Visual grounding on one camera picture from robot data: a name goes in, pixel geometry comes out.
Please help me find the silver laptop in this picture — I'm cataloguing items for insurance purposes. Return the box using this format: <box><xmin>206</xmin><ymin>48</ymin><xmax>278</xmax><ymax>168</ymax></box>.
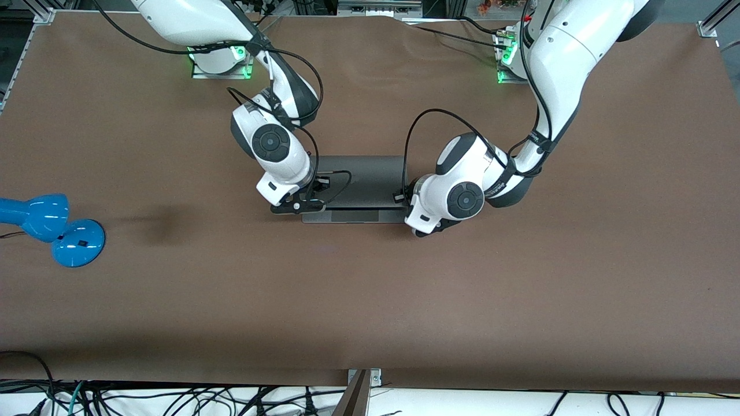
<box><xmin>300</xmin><ymin>155</ymin><xmax>415</xmax><ymax>225</ymax></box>

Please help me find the dark brown beam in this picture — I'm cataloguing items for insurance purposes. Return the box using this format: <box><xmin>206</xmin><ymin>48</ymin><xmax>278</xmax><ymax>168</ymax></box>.
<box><xmin>331</xmin><ymin>370</ymin><xmax>371</xmax><ymax>416</ymax></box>

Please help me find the grey equipment box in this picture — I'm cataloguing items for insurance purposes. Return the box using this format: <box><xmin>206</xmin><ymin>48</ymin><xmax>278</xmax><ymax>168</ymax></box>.
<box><xmin>338</xmin><ymin>0</ymin><xmax>424</xmax><ymax>18</ymax></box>

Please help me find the blue desk lamp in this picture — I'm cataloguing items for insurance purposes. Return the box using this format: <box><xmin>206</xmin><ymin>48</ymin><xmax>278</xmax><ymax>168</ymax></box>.
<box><xmin>0</xmin><ymin>194</ymin><xmax>107</xmax><ymax>269</ymax></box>

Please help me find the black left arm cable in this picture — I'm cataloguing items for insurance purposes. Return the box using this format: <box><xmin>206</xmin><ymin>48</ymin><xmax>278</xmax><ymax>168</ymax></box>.
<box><xmin>399</xmin><ymin>0</ymin><xmax>557</xmax><ymax>200</ymax></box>

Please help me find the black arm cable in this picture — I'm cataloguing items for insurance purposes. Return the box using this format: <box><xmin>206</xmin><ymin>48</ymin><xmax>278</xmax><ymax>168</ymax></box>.
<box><xmin>399</xmin><ymin>0</ymin><xmax>557</xmax><ymax>200</ymax></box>
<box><xmin>91</xmin><ymin>0</ymin><xmax>353</xmax><ymax>204</ymax></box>

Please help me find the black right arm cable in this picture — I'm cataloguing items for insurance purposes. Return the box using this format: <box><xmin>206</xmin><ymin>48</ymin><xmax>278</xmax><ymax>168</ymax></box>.
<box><xmin>91</xmin><ymin>0</ymin><xmax>353</xmax><ymax>204</ymax></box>

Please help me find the metal table bracket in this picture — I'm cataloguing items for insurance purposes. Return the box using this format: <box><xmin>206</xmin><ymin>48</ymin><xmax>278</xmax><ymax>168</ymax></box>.
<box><xmin>347</xmin><ymin>368</ymin><xmax>383</xmax><ymax>387</ymax></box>

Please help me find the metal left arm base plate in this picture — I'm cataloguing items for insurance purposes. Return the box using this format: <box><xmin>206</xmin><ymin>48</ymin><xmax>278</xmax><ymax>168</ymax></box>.
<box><xmin>493</xmin><ymin>28</ymin><xmax>530</xmax><ymax>85</ymax></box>

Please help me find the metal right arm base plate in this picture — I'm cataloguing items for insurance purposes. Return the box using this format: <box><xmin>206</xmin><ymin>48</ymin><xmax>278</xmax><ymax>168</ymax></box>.
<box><xmin>190</xmin><ymin>45</ymin><xmax>255</xmax><ymax>80</ymax></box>

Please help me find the green cable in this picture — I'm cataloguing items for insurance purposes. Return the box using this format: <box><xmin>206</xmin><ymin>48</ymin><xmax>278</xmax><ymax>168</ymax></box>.
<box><xmin>49</xmin><ymin>381</ymin><xmax>88</xmax><ymax>416</ymax></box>

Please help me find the black looped cable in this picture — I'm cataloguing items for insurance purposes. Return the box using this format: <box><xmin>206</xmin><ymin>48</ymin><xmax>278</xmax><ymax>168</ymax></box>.
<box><xmin>0</xmin><ymin>350</ymin><xmax>57</xmax><ymax>416</ymax></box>

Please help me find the aluminium frame profile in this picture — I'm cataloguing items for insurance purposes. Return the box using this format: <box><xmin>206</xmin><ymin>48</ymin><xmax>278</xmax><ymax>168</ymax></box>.
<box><xmin>22</xmin><ymin>0</ymin><xmax>57</xmax><ymax>25</ymax></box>
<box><xmin>696</xmin><ymin>0</ymin><xmax>740</xmax><ymax>39</ymax></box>

